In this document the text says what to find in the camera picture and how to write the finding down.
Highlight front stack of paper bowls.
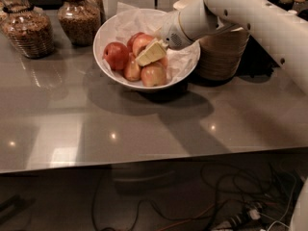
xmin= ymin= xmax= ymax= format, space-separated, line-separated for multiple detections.
xmin=196 ymin=28 xmax=249 ymax=82

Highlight white floor cable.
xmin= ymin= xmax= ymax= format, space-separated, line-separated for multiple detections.
xmin=259 ymin=170 xmax=298 ymax=231

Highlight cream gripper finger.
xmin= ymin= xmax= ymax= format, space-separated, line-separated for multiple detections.
xmin=136 ymin=38 xmax=168 ymax=66

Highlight white ceramic bowl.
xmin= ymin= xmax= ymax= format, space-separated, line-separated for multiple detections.
xmin=92 ymin=8 xmax=201 ymax=91

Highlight left red apple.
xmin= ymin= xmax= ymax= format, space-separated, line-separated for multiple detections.
xmin=103 ymin=41 xmax=129 ymax=70

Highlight middle yellow apple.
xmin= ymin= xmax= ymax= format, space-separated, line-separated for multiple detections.
xmin=123 ymin=53 xmax=141 ymax=82

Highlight glass cereal jar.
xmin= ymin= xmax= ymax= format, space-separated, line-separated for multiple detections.
xmin=58 ymin=0 xmax=101 ymax=46
xmin=1 ymin=0 xmax=54 ymax=59

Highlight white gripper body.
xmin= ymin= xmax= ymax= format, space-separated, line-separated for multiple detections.
xmin=155 ymin=11 xmax=193 ymax=50

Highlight middle glass cereal jar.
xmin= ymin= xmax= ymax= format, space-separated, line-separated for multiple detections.
xmin=58 ymin=0 xmax=101 ymax=46

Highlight back dark red apple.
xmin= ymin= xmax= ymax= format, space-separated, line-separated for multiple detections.
xmin=126 ymin=32 xmax=144 ymax=52

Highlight power strip on floor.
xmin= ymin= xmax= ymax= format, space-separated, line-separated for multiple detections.
xmin=211 ymin=209 xmax=261 ymax=231

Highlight dark bottle with cap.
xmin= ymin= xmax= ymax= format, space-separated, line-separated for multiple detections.
xmin=277 ymin=0 xmax=294 ymax=11

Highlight right partly hidden apple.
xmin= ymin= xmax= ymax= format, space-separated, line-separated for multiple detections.
xmin=160 ymin=57 xmax=168 ymax=68

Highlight front yellow red apple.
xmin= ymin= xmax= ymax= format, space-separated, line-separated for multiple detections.
xmin=141 ymin=63 xmax=167 ymax=88

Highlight black condiment organizer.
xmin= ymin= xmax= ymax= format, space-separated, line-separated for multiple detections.
xmin=236 ymin=37 xmax=278 ymax=78

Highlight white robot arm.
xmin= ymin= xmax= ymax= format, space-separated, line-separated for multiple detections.
xmin=137 ymin=0 xmax=308 ymax=93

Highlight left glass cereal jar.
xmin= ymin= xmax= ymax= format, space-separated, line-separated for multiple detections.
xmin=1 ymin=0 xmax=54 ymax=59

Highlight black floor cables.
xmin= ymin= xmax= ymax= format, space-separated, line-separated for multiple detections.
xmin=90 ymin=161 xmax=304 ymax=231

